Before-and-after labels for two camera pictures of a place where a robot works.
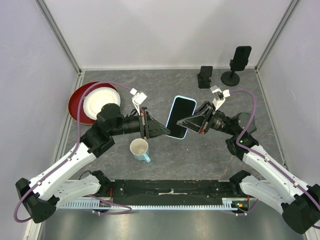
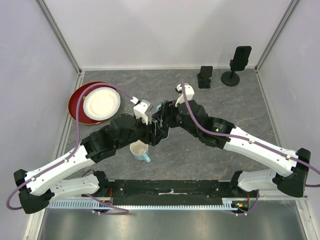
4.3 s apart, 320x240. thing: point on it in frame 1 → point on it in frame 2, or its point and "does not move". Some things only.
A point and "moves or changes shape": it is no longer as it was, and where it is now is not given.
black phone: (241, 58) does not move
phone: (181, 107) moves or changes shape
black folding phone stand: (204, 81) does not move
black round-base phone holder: (230, 78) does not move
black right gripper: (194, 123) → (169, 108)
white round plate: (97, 98) does not move
